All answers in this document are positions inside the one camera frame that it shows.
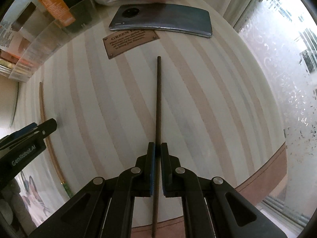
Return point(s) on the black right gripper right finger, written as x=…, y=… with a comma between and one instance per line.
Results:
x=184, y=183

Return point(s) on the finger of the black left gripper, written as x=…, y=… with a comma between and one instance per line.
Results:
x=46, y=128

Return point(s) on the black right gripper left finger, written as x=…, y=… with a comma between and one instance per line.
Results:
x=137, y=181

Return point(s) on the thin black chopstick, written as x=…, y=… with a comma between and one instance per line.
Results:
x=157, y=146

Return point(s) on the brown wooden chopstick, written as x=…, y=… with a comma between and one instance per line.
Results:
x=50, y=147

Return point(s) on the brown leather mat label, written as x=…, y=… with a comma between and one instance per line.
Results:
x=122, y=41

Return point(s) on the clear plastic storage box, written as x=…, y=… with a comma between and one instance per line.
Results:
x=33, y=30

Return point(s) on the dark smartphone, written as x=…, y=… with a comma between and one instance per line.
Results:
x=163, y=17

